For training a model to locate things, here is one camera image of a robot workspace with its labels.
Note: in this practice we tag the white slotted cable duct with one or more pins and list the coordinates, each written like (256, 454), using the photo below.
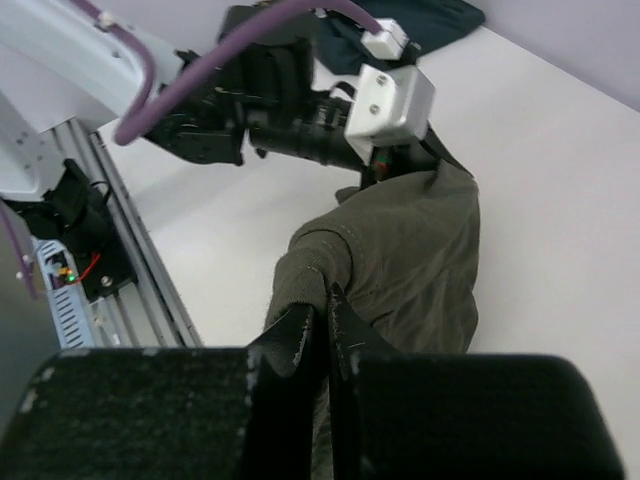
(62, 295)

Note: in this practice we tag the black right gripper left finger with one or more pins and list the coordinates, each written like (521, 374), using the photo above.
(170, 413)

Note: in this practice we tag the aluminium mounting rail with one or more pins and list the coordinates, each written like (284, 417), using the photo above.
(148, 312)

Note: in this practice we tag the olive green shorts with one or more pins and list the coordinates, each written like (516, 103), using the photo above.
(405, 253)

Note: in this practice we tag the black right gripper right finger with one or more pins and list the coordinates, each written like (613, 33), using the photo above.
(475, 415)

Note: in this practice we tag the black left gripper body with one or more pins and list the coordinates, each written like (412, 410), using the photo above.
(264, 95)

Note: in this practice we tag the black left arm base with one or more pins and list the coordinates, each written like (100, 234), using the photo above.
(76, 214)

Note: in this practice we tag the dark navy folded shorts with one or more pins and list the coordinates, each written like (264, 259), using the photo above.
(343, 45)

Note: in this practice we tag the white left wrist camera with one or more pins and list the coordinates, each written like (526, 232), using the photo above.
(390, 108)

